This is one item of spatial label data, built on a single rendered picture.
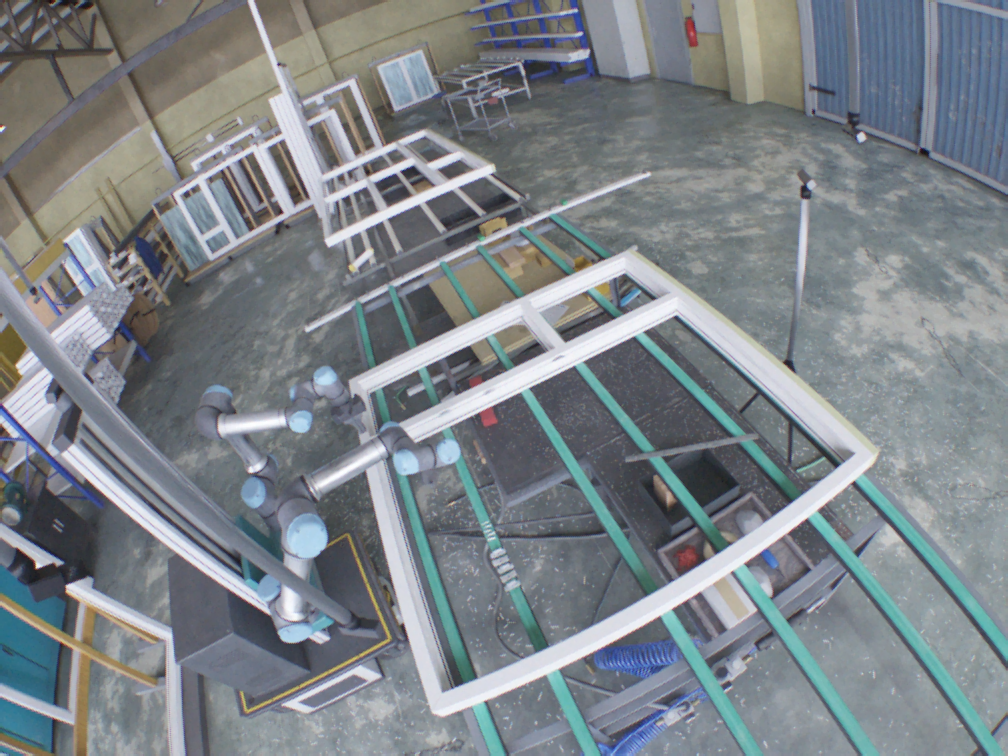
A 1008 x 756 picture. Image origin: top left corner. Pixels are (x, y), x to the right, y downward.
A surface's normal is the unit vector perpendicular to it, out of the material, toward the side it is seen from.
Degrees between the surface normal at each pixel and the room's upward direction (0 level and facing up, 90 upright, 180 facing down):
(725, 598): 0
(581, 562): 0
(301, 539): 84
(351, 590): 0
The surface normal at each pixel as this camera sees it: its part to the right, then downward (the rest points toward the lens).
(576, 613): -0.27, -0.70
